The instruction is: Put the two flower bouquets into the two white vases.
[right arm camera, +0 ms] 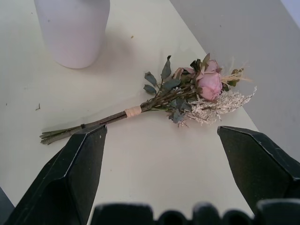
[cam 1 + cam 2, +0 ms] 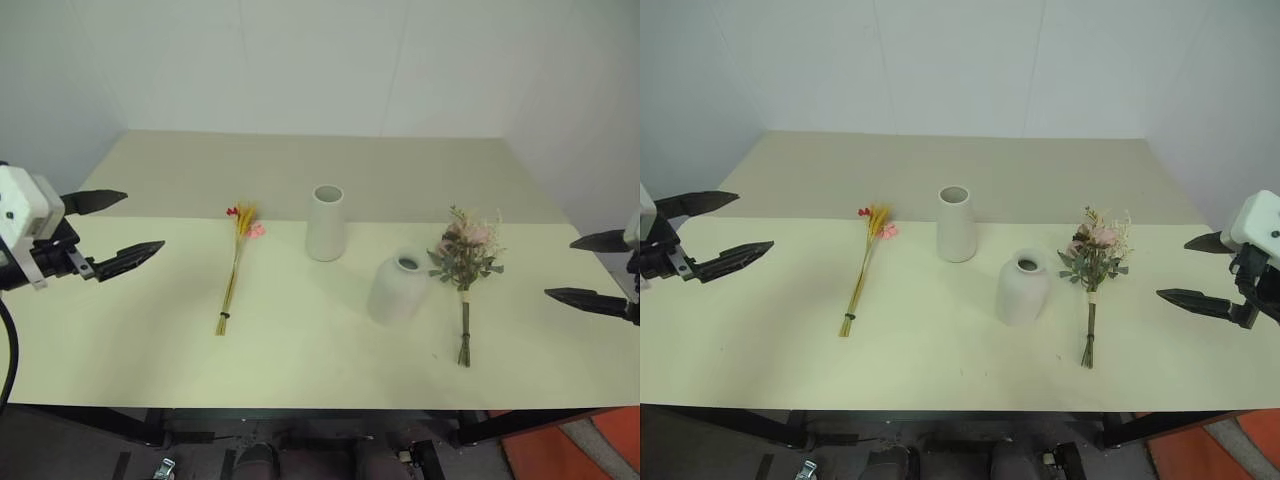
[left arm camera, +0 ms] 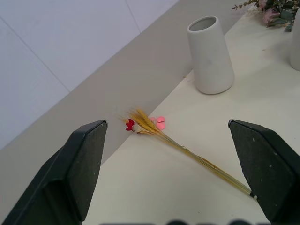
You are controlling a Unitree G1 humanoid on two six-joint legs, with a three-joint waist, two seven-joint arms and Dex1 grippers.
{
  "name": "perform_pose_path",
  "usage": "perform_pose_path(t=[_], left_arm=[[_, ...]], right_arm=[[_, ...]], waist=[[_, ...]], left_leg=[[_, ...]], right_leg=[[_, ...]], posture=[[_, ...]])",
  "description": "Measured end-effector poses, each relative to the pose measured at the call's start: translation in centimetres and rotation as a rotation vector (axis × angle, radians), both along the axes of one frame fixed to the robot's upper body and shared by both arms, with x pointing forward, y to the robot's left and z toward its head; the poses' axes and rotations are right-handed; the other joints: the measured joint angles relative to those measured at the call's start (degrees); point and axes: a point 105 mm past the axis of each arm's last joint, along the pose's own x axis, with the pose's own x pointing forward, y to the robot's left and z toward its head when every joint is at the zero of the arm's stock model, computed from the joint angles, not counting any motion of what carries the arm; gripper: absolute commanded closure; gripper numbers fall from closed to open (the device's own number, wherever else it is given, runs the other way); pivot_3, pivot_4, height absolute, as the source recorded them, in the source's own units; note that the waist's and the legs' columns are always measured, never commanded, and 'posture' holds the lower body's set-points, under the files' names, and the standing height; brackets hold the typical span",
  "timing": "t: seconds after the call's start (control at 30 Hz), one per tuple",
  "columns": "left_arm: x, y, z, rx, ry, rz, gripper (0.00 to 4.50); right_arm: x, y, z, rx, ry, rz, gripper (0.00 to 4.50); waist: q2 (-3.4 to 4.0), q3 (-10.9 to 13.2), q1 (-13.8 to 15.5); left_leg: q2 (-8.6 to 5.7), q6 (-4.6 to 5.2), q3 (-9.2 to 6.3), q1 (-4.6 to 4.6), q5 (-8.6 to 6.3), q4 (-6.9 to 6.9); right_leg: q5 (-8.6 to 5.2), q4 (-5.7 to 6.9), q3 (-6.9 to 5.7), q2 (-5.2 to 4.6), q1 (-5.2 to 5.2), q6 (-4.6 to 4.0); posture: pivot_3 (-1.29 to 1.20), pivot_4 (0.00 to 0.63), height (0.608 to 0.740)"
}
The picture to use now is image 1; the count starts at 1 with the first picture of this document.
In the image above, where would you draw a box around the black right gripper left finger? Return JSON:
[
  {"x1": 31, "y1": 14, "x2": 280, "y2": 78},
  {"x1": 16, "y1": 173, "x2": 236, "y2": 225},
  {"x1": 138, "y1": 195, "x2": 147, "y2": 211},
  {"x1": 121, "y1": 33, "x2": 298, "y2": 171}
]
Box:
[{"x1": 4, "y1": 124, "x2": 108, "y2": 225}]

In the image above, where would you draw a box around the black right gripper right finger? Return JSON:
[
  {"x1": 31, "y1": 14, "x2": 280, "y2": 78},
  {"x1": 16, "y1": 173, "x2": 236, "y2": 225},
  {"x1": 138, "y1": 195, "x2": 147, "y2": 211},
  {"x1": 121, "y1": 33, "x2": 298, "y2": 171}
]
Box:
[{"x1": 217, "y1": 125, "x2": 300, "y2": 216}]

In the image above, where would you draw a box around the white ceramic vase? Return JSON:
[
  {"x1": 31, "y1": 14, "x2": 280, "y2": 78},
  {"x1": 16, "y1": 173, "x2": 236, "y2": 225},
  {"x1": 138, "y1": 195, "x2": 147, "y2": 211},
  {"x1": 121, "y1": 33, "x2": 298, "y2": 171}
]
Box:
[{"x1": 33, "y1": 0, "x2": 111, "y2": 69}]

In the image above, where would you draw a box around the dried pink rose bouquet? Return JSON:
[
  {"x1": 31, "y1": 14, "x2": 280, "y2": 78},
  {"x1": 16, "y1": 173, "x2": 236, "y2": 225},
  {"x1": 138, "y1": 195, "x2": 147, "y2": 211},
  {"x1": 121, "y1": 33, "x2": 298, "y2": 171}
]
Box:
[{"x1": 39, "y1": 52, "x2": 258, "y2": 145}]

